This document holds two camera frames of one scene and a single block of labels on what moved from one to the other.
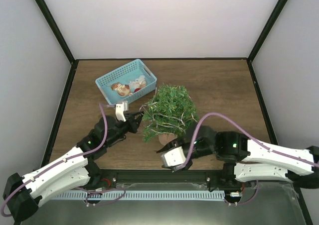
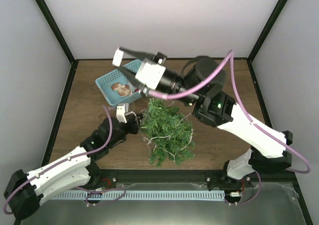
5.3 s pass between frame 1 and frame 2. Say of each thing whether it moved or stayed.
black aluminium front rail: stayed
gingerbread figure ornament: stayed
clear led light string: moved
